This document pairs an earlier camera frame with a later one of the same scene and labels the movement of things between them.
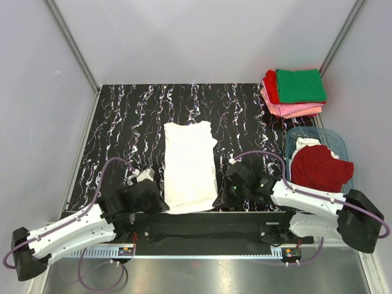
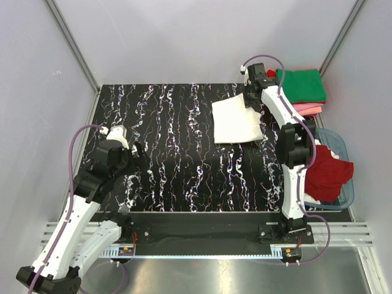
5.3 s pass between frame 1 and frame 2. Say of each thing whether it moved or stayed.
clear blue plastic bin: stayed
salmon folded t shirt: stayed
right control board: stayed
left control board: stayed
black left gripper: moved
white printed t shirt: moved
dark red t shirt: stayed
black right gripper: moved
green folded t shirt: stayed
